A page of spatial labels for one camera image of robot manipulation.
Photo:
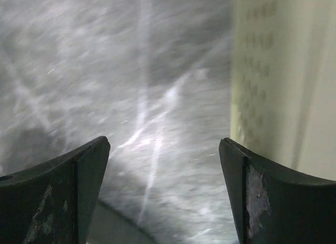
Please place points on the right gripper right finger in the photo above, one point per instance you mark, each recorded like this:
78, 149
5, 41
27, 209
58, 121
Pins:
272, 203

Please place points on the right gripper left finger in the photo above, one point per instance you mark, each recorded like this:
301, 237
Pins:
53, 202

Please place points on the pale green perforated box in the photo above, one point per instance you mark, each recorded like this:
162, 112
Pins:
283, 82

